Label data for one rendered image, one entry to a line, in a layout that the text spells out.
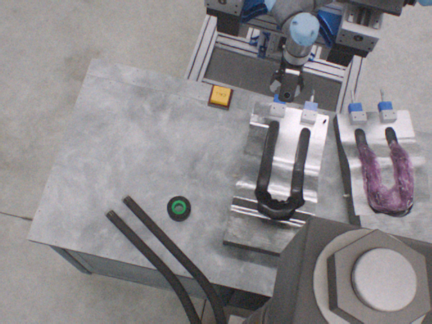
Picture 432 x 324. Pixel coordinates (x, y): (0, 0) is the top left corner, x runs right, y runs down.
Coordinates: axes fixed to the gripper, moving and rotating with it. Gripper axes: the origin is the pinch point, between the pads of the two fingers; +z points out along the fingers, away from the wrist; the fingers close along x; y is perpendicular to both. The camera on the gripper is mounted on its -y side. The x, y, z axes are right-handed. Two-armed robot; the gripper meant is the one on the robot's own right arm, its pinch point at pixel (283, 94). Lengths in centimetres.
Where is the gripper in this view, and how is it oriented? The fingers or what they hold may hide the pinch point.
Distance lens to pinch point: 175.4
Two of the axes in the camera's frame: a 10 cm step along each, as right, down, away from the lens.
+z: -0.5, 3.5, 9.4
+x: -9.7, -2.2, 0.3
